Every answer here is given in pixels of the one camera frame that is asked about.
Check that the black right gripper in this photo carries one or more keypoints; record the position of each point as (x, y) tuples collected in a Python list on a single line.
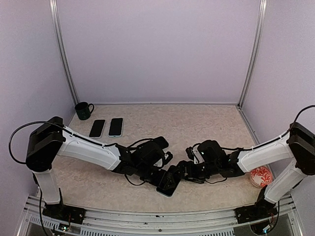
[(182, 164)]

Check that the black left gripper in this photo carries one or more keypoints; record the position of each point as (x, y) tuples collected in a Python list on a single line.
[(166, 181)]

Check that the black phone case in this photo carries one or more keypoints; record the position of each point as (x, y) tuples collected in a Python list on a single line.
[(161, 142)]

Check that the light blue phone case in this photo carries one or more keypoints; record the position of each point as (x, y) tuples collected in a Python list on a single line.
[(115, 135)]

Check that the lavender phone case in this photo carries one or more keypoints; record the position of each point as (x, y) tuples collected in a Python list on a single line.
[(97, 136)]

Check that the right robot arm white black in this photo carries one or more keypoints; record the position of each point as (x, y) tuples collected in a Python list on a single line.
[(296, 144)]

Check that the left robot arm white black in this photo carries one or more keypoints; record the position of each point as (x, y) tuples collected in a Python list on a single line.
[(145, 158)]

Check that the red white patterned dish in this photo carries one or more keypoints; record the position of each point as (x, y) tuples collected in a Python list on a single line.
[(261, 176)]

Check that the dark green mug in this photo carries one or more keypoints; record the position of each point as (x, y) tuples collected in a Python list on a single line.
[(84, 110)]

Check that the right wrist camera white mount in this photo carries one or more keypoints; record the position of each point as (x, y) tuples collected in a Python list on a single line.
[(191, 155)]

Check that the front aluminium rail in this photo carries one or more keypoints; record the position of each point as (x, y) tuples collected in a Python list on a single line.
[(97, 222)]

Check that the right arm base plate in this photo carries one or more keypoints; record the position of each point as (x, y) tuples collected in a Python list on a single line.
[(255, 212)]

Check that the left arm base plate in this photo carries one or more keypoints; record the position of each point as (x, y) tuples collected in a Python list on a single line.
[(60, 211)]

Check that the right aluminium frame post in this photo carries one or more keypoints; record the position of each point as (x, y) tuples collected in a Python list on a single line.
[(254, 53)]

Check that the aluminium frame post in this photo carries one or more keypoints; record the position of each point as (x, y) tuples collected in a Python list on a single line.
[(254, 53), (59, 37)]

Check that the left aluminium frame post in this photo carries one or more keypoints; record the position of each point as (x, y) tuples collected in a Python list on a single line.
[(59, 37)]

